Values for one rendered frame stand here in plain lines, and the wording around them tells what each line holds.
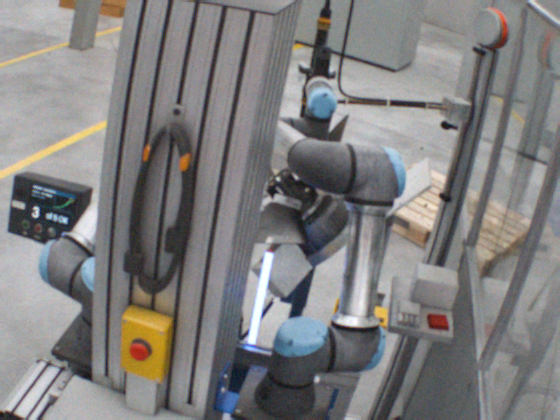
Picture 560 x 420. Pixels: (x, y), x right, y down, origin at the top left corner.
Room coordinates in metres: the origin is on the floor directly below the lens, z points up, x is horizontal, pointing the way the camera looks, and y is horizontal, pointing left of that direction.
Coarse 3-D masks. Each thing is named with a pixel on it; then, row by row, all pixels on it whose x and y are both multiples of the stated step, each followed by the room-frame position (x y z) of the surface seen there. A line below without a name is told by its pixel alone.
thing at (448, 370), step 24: (456, 240) 2.93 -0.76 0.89; (456, 264) 2.76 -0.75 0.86; (456, 312) 2.44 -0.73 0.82; (456, 336) 2.29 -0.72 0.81; (432, 360) 2.55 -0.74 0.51; (456, 360) 2.15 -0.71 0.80; (408, 384) 2.86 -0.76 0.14; (432, 384) 2.36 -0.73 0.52; (456, 384) 2.01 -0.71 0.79; (408, 408) 2.63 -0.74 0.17; (432, 408) 2.19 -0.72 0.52; (456, 408) 1.87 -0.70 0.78
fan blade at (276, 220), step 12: (276, 204) 2.26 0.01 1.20; (264, 216) 2.19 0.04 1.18; (276, 216) 2.19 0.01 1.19; (288, 216) 2.21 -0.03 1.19; (300, 216) 2.23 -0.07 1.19; (264, 228) 2.12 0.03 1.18; (276, 228) 2.12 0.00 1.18; (288, 228) 2.14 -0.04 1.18; (300, 228) 2.15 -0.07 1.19; (264, 240) 2.06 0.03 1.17; (276, 240) 2.06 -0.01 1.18; (288, 240) 2.06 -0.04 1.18; (300, 240) 2.07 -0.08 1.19
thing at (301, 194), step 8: (288, 168) 2.43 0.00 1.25; (280, 176) 2.42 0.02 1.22; (288, 176) 2.36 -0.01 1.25; (272, 184) 2.38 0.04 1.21; (280, 184) 2.34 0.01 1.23; (288, 184) 2.35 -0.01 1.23; (296, 184) 2.36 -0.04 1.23; (272, 192) 2.35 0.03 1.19; (288, 192) 2.34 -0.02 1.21; (296, 192) 2.35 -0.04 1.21; (304, 192) 2.39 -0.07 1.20; (312, 192) 2.40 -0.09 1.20; (304, 200) 2.36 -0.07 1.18; (312, 200) 2.35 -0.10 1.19; (304, 208) 2.33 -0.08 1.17
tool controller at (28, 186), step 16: (16, 176) 1.96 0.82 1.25; (32, 176) 2.00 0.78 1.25; (48, 176) 2.06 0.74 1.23; (16, 192) 1.94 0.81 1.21; (32, 192) 1.95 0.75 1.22; (48, 192) 1.95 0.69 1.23; (64, 192) 1.95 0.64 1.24; (80, 192) 1.95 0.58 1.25; (16, 208) 1.94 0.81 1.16; (48, 208) 1.93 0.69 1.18; (64, 208) 1.93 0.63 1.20; (80, 208) 1.94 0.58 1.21; (16, 224) 1.92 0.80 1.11; (32, 224) 1.92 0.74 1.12; (48, 224) 1.92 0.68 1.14; (64, 224) 1.92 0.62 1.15; (48, 240) 1.91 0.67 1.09
